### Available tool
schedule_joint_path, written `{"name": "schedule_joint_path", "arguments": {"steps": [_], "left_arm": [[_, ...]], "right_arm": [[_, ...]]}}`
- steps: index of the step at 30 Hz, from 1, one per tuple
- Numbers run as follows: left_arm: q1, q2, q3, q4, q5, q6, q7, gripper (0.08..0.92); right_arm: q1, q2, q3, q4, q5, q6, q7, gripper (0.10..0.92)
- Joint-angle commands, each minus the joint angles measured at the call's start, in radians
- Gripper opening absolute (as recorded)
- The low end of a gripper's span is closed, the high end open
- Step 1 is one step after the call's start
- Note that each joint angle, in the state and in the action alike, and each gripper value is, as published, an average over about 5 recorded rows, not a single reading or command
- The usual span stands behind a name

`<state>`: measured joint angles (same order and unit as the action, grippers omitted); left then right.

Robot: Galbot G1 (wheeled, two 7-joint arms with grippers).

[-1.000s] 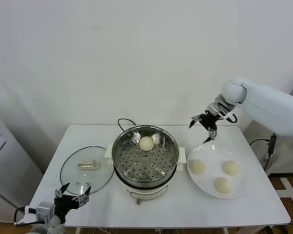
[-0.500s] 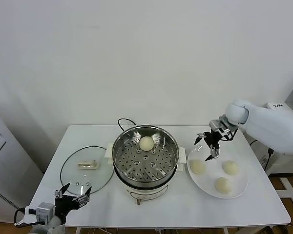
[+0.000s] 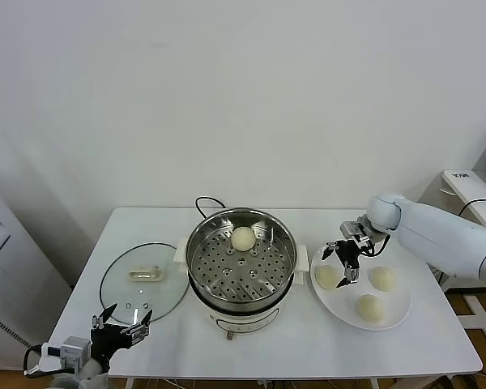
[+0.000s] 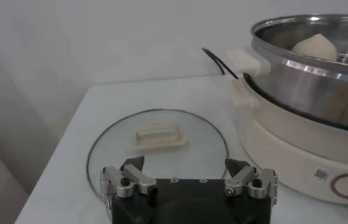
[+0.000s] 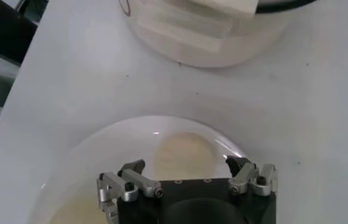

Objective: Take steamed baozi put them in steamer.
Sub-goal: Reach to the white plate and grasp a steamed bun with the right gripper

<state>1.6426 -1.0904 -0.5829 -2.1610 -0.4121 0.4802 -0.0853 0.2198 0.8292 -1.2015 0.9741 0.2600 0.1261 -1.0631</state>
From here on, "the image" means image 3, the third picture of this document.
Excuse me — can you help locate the white steamed baozi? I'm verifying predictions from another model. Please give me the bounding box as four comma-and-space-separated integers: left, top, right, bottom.
230, 226, 256, 252
354, 293, 386, 323
314, 264, 343, 291
367, 266, 398, 293

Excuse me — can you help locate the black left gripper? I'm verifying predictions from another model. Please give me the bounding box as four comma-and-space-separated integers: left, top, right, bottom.
90, 302, 153, 361

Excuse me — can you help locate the white round plate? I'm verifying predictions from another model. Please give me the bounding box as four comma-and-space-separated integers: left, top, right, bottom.
309, 238, 413, 331

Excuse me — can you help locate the white metal cabinet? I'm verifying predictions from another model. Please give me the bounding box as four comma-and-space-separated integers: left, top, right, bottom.
0, 177, 73, 361

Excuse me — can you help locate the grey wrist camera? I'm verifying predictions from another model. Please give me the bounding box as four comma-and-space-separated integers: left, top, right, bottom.
60, 336, 92, 365
339, 220, 368, 244

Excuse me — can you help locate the black cooker power cord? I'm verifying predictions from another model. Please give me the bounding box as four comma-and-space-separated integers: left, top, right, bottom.
194, 196, 228, 222

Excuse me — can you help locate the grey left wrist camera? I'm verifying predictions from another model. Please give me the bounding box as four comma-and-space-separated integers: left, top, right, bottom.
60, 336, 92, 365

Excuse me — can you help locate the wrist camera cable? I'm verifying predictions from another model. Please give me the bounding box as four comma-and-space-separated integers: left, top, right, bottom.
22, 343, 66, 376
358, 234, 392, 259

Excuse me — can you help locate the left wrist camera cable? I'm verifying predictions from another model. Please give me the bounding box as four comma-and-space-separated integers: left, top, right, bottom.
22, 343, 66, 376

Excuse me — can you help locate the steel steamer pot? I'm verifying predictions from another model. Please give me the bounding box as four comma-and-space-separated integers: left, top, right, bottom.
173, 237, 310, 342

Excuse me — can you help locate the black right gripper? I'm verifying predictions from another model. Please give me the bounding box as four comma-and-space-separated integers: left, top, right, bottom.
321, 238, 363, 289

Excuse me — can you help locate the glass pot lid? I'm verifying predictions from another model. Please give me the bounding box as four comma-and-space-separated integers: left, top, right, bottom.
100, 242, 190, 326

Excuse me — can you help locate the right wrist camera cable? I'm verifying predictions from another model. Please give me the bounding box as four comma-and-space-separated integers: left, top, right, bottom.
358, 234, 392, 259

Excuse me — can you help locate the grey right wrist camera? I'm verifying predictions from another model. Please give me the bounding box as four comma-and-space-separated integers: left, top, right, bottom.
339, 220, 368, 244

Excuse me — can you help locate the stainless steel steamer basket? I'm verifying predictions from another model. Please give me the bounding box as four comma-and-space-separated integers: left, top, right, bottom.
185, 207, 299, 314

